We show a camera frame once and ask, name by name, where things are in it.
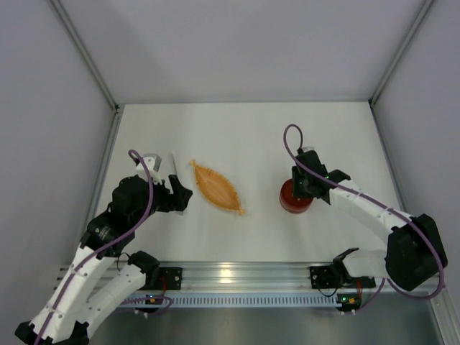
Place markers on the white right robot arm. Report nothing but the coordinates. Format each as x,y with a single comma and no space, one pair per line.
263,231

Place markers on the grey aluminium frame post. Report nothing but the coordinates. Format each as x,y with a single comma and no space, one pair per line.
72,32

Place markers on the right aluminium frame post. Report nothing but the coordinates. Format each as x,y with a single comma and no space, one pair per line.
401,49

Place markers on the slotted grey cable duct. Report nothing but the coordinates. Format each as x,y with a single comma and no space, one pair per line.
240,300

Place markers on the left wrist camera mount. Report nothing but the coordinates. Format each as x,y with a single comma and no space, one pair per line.
153,163

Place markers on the woven fish-shaped basket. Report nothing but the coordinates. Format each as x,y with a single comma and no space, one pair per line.
217,189

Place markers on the red round lid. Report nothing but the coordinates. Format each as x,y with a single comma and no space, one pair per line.
290,203

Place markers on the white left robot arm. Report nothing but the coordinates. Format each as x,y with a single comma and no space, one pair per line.
75,310

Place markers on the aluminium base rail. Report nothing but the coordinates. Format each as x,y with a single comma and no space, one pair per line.
235,277

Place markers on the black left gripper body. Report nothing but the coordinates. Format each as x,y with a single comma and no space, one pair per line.
176,196

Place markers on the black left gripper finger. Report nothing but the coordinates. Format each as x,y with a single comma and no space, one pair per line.
182,198
175,184

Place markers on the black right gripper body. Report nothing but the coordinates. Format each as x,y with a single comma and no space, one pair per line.
302,185

